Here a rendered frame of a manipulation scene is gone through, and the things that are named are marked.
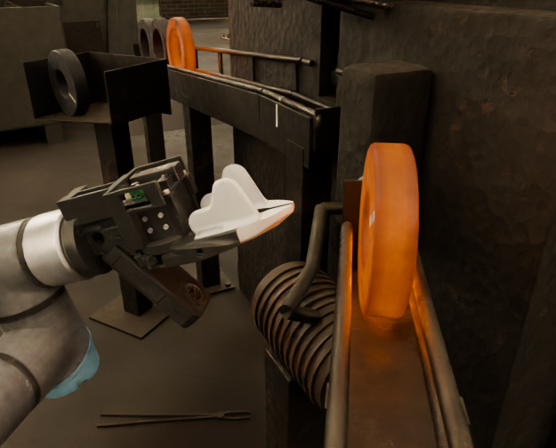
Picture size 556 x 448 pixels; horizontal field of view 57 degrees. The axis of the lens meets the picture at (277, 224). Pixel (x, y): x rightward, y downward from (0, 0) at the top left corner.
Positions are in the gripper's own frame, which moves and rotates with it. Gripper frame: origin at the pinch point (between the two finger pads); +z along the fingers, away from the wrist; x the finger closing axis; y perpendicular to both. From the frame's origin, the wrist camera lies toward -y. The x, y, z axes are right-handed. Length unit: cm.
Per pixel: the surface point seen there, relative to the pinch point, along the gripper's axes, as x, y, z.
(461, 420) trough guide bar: -21.2, -4.5, 11.4
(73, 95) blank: 69, 12, -57
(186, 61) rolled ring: 100, 10, -40
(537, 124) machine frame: 17.1, -3.3, 26.2
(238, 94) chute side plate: 61, 3, -17
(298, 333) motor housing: 9.4, -20.0, -5.6
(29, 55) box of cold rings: 223, 31, -166
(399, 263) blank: -7.6, -2.7, 9.6
